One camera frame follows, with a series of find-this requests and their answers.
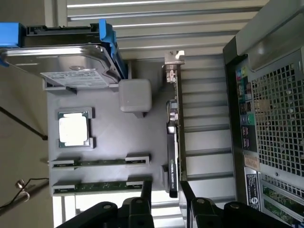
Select CPU chip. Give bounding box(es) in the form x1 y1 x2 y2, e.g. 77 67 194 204
58 111 90 148

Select silver hard disk drive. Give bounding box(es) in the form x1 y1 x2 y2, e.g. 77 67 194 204
4 44 119 88

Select thin black cable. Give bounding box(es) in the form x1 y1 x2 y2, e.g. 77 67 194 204
0 177 50 210

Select blue disk caddy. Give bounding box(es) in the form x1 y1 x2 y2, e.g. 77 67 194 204
0 19 126 81

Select open PC case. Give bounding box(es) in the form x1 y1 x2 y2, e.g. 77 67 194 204
222 0 304 228

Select small metal clamp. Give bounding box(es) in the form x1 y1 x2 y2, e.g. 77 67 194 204
15 179 31 200

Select green RAM stick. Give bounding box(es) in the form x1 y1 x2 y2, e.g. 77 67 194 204
51 158 150 169
53 181 145 192

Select grey parts rack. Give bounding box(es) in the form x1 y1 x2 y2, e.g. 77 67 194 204
42 58 183 198

